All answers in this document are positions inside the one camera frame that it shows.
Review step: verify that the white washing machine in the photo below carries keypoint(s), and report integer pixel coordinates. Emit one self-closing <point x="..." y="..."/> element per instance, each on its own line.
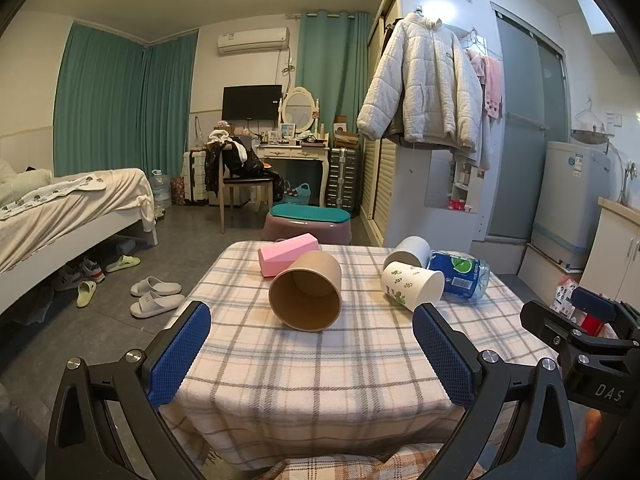
<point x="570" y="200"/>

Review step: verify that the white slipper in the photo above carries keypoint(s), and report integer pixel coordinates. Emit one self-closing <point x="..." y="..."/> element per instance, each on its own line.
<point x="156" y="287"/>
<point x="157" y="305"/>

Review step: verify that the green slipper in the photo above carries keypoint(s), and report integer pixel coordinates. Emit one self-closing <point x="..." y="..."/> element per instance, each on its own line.
<point x="86" y="294"/>
<point x="123" y="263"/>

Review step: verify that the blue plastic basket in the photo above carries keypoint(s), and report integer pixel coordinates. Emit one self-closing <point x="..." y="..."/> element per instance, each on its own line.
<point x="298" y="194"/>

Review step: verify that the white suitcase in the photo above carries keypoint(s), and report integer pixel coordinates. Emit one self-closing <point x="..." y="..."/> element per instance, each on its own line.
<point x="196" y="180"/>

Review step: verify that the brown paper cup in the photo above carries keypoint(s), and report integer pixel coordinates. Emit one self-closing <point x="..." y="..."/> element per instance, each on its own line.
<point x="306" y="294"/>

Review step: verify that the pile of dark clothes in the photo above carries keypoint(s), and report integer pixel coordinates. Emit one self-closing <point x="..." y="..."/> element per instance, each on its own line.
<point x="245" y="162"/>

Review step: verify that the beige bedsheet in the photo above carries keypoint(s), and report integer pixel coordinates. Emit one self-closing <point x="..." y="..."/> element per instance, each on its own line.
<point x="75" y="210"/>

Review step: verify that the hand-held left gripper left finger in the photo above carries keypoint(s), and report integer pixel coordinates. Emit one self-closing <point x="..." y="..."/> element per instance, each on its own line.
<point x="181" y="355"/>

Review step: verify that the orange plaid cloth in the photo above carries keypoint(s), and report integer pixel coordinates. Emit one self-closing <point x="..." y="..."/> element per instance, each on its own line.
<point x="350" y="466"/>

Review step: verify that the wooden chair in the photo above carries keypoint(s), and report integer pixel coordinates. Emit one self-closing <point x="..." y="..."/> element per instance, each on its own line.
<point x="240" y="185"/>

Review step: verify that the white leaf print paper cup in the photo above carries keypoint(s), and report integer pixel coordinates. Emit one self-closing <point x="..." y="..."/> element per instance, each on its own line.
<point x="412" y="285"/>

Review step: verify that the white wardrobe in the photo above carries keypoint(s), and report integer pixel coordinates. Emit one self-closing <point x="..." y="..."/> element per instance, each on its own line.
<point x="382" y="185"/>

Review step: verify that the silver suitcase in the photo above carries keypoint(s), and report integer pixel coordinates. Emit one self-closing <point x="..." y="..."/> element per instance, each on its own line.
<point x="343" y="177"/>

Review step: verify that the white vanity desk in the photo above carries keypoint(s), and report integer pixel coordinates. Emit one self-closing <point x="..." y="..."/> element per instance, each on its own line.
<point x="295" y="152"/>

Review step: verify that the purple stool with teal cushion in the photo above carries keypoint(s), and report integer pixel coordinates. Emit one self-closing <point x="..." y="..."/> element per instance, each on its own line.
<point x="307" y="222"/>

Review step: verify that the oval white vanity mirror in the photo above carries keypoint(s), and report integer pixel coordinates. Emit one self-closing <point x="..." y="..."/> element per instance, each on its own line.
<point x="298" y="107"/>

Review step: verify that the pink towel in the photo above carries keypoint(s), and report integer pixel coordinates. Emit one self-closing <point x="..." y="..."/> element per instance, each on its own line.
<point x="492" y="85"/>

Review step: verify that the grey sneaker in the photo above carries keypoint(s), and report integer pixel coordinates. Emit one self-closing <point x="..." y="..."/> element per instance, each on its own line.
<point x="67" y="279"/>

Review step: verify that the white air conditioner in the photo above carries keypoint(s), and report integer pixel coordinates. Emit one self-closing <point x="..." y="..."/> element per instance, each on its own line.
<point x="253" y="41"/>

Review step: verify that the snack packet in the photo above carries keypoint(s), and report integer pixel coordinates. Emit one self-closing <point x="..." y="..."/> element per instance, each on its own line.
<point x="565" y="299"/>

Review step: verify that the cardboard box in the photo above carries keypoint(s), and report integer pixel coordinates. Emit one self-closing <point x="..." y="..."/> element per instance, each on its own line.
<point x="346" y="135"/>

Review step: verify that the blue label plastic bottle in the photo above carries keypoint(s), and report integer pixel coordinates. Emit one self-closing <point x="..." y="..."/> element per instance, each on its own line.
<point x="462" y="275"/>

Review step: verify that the plaid tablecloth table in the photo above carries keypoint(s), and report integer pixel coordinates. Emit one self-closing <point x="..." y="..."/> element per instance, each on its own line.
<point x="325" y="365"/>

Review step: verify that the wide teal curtain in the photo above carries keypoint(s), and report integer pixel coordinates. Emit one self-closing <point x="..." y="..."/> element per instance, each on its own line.
<point x="105" y="100"/>

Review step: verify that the white bed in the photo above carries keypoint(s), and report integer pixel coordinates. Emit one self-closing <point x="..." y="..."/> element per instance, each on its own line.
<point x="100" y="245"/>

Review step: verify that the white and red sneaker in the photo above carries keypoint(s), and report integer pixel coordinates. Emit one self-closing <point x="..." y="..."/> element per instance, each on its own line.
<point x="92" y="270"/>

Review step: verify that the white board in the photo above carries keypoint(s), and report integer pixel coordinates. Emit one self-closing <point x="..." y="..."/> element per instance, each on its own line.
<point x="547" y="266"/>

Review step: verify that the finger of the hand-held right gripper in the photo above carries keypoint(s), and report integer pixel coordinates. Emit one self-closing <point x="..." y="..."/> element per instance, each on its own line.
<point x="594" y="301"/>
<point x="550" y="321"/>

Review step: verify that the clear water jug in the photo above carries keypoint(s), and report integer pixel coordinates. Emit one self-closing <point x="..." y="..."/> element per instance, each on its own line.
<point x="160" y="189"/>

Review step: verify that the frosted glass sliding door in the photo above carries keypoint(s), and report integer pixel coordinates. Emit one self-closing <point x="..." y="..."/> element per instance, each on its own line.
<point x="520" y="125"/>

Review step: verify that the white cabinet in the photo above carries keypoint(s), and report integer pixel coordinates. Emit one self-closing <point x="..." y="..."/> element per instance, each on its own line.
<point x="620" y="245"/>

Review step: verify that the pale blue paper cup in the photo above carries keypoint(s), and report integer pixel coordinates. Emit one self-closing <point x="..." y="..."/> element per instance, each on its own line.
<point x="411" y="254"/>

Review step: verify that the person's right hand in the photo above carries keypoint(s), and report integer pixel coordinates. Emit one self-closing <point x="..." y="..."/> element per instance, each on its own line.
<point x="594" y="432"/>

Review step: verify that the pink foam block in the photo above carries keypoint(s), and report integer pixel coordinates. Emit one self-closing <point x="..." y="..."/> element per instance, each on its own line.
<point x="287" y="255"/>

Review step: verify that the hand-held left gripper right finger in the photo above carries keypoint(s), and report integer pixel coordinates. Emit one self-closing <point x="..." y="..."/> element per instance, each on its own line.
<point x="444" y="360"/>

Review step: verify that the white padded jacket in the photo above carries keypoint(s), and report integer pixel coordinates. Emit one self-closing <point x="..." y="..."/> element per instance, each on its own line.
<point x="425" y="95"/>

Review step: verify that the black television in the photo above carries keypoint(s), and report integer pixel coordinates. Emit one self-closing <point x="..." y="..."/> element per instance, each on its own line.
<point x="251" y="102"/>

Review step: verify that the patterned white cloth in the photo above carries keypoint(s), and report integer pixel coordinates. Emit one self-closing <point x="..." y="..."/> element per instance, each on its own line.
<point x="50" y="191"/>

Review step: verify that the narrow teal curtain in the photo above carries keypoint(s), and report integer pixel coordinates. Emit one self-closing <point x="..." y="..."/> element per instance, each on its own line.
<point x="332" y="70"/>

